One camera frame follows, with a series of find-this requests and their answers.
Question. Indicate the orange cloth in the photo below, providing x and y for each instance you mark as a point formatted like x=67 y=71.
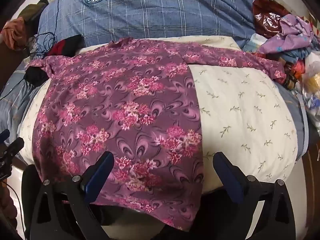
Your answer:
x=15 y=33

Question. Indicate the black and red garment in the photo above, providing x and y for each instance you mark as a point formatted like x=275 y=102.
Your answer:
x=66 y=46

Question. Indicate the small black cloth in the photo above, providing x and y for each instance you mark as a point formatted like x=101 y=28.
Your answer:
x=37 y=73

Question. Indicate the clear plastic bag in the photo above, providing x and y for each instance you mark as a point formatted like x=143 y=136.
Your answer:
x=311 y=85

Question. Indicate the olive green cloth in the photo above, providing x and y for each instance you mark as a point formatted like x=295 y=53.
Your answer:
x=35 y=8

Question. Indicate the person's left forearm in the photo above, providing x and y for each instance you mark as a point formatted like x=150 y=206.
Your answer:
x=5 y=210

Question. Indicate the cream leaf-print quilt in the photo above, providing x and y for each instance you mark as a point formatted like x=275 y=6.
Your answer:
x=240 y=120

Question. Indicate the blue plaid blanket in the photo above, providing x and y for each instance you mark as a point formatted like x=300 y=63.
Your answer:
x=150 y=10

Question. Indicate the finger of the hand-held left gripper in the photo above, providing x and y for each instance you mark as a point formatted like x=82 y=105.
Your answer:
x=14 y=145
x=3 y=135

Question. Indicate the red plastic bag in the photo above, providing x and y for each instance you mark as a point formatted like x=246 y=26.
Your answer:
x=268 y=15

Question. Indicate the lilac printed cloth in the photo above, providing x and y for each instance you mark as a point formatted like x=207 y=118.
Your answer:
x=292 y=33

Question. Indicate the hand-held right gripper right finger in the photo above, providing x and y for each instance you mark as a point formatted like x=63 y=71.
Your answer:
x=228 y=177

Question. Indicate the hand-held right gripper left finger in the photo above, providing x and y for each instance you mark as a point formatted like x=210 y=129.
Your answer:
x=100 y=173

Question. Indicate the purple floral shirt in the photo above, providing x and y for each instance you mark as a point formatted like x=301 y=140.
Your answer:
x=120 y=100

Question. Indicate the red and black patterned cloth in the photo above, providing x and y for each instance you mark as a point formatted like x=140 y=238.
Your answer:
x=295 y=72

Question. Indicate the blue striped bedsheet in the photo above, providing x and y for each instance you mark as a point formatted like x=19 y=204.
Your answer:
x=15 y=100

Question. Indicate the light blue plastic packet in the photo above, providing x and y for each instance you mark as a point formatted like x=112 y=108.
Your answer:
x=252 y=42

